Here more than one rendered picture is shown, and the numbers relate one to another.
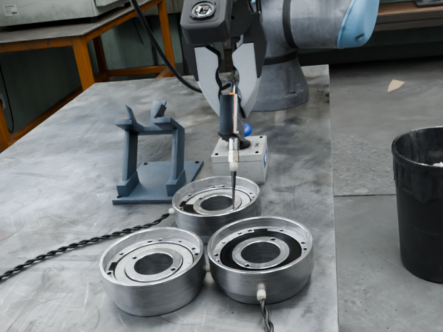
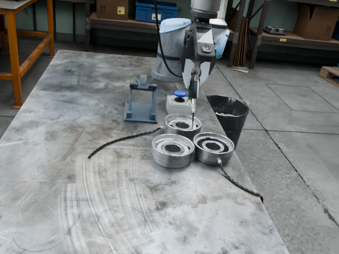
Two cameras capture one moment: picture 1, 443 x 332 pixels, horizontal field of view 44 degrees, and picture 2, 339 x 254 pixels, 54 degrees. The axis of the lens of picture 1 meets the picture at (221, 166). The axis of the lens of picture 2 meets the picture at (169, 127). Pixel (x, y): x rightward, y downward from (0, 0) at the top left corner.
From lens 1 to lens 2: 0.43 m
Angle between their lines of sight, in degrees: 21
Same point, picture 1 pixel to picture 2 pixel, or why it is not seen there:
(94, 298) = (147, 161)
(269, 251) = (213, 146)
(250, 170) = (185, 111)
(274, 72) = (176, 64)
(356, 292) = not seen: hidden behind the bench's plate
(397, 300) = not seen: hidden behind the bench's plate
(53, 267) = (116, 147)
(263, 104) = (169, 78)
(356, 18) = (221, 47)
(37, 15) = not seen: outside the picture
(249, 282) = (216, 156)
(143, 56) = (26, 22)
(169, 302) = (185, 163)
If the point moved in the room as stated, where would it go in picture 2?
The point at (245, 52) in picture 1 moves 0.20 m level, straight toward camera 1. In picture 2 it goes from (206, 64) to (238, 93)
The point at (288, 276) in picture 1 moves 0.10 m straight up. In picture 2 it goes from (228, 155) to (237, 119)
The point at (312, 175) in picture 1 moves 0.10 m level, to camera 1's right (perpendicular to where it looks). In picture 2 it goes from (208, 116) to (235, 115)
